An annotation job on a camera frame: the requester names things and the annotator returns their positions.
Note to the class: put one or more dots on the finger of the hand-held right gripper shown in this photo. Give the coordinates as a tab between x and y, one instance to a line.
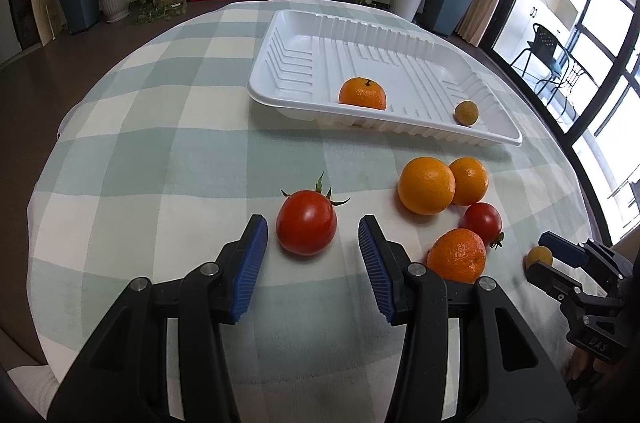
550	281
566	249

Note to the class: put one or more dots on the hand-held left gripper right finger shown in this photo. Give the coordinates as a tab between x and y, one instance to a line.
375	265

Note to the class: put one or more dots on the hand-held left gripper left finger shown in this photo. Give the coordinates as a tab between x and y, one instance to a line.
249	263

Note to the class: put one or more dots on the brown longan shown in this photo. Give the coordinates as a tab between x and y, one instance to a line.
466	112
538	256

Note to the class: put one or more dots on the large red tomato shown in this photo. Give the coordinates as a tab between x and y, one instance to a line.
306	223

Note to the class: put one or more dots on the wrinkled tangerine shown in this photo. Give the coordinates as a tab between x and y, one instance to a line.
456	255

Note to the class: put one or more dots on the small red tomato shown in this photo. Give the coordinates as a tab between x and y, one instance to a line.
482	222

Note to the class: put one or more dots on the large smooth orange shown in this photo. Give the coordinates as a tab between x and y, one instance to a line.
426	186

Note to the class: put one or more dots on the small smooth tangerine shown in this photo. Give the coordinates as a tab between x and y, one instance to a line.
472	180

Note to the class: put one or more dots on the white plastic tray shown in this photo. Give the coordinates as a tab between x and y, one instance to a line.
320	53

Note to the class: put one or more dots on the person's right hand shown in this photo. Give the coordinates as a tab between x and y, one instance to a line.
578	363

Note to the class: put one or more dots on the green checkered tablecloth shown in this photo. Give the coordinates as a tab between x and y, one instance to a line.
160	163

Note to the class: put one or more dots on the tangerine with green stem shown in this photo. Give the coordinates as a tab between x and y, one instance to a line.
363	94

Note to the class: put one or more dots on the black metal balcony table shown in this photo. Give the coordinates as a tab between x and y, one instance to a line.
570	75

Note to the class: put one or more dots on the black metal chair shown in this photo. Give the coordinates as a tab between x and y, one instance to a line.
544	40

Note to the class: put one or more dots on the white cloth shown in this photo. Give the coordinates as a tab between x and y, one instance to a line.
32	393

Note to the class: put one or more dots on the trailing green floor plant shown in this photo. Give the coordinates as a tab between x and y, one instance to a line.
157	9

